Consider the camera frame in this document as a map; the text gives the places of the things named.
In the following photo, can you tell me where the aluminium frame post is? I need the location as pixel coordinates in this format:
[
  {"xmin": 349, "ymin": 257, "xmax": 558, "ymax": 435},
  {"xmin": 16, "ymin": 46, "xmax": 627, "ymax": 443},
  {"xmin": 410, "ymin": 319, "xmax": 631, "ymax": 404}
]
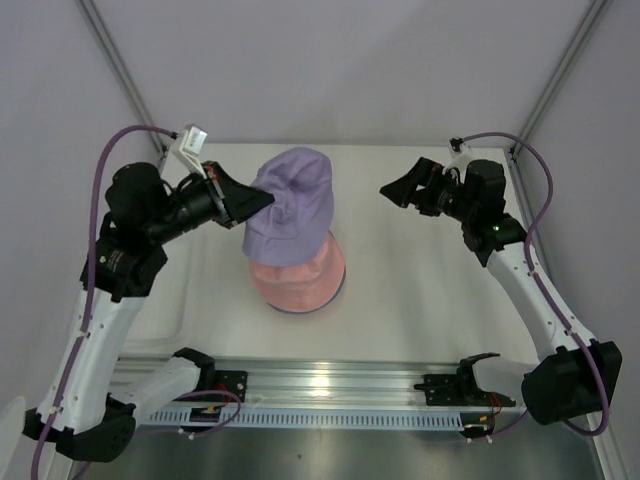
[
  {"xmin": 74, "ymin": 0, "xmax": 169, "ymax": 160},
  {"xmin": 519, "ymin": 0, "xmax": 614, "ymax": 141}
]

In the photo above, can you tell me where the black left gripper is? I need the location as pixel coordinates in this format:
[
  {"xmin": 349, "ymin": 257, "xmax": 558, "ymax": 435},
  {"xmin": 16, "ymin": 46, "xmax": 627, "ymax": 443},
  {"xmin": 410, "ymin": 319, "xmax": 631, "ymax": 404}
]
[{"xmin": 147, "ymin": 160, "xmax": 275, "ymax": 244}]

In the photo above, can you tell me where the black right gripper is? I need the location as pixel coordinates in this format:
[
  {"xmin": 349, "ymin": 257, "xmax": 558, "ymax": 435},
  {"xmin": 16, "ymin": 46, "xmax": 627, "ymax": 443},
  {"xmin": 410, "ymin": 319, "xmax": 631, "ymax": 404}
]
[{"xmin": 380, "ymin": 157, "xmax": 477, "ymax": 224}]

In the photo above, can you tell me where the lavender bucket hat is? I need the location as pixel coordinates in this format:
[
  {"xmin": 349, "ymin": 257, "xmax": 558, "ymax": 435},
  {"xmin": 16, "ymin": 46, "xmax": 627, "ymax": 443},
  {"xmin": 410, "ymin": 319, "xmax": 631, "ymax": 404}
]
[{"xmin": 242, "ymin": 147, "xmax": 334, "ymax": 267}]

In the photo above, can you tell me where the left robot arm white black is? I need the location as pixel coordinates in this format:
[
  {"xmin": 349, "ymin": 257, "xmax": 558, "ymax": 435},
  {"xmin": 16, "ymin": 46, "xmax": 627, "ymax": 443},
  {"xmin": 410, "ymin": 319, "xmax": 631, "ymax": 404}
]
[{"xmin": 23, "ymin": 162, "xmax": 274, "ymax": 463}]

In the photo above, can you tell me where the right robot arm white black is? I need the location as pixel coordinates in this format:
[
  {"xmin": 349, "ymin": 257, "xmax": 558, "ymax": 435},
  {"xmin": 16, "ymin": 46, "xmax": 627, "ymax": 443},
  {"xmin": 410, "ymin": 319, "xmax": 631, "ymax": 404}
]
[{"xmin": 380, "ymin": 158, "xmax": 622, "ymax": 437}]

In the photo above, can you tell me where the right aluminium frame post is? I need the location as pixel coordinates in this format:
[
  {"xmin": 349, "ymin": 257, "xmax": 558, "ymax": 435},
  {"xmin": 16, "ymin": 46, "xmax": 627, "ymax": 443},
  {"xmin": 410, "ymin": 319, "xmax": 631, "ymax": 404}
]
[{"xmin": 519, "ymin": 0, "xmax": 614, "ymax": 141}]

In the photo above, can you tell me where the slotted grey cable duct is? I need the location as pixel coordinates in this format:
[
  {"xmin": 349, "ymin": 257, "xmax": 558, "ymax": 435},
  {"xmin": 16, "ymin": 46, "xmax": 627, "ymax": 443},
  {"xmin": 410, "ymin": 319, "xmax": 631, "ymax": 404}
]
[{"xmin": 143, "ymin": 406, "xmax": 463, "ymax": 432}]

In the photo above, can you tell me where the aluminium mounting rail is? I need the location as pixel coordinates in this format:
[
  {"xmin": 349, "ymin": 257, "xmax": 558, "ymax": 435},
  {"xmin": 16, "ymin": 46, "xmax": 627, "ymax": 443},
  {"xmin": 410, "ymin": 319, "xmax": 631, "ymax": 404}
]
[{"xmin": 111, "ymin": 356, "xmax": 535, "ymax": 410}]

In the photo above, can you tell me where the left aluminium frame post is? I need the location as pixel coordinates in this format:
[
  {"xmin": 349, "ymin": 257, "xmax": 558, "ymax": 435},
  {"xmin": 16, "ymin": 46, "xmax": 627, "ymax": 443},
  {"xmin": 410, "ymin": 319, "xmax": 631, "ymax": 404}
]
[{"xmin": 74, "ymin": 0, "xmax": 169, "ymax": 160}]

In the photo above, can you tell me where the pink bucket hat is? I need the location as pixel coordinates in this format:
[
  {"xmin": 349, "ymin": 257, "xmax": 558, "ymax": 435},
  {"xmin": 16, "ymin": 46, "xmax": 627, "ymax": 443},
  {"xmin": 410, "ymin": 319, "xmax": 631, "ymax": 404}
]
[{"xmin": 249, "ymin": 234, "xmax": 347, "ymax": 314}]

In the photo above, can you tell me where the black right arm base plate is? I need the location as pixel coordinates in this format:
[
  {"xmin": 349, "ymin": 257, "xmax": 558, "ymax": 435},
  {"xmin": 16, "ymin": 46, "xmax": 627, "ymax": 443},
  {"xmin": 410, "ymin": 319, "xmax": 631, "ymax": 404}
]
[{"xmin": 413, "ymin": 374, "xmax": 516, "ymax": 407}]

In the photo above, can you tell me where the white plastic basket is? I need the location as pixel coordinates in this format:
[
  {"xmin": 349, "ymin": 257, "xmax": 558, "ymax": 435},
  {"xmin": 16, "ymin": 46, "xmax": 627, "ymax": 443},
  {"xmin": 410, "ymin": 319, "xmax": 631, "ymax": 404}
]
[{"xmin": 124, "ymin": 240, "xmax": 192, "ymax": 352}]

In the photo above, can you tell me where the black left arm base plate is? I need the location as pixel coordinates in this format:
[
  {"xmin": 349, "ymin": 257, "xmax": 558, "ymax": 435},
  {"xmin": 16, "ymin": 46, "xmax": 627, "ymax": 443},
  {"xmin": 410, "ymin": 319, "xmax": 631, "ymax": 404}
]
[{"xmin": 197, "ymin": 370, "xmax": 249, "ymax": 403}]

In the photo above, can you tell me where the blue bucket hat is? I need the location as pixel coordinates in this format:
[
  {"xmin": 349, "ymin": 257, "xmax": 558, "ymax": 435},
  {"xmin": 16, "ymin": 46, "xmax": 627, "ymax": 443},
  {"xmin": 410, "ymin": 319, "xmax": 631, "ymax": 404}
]
[{"xmin": 269, "ymin": 269, "xmax": 347, "ymax": 315}]

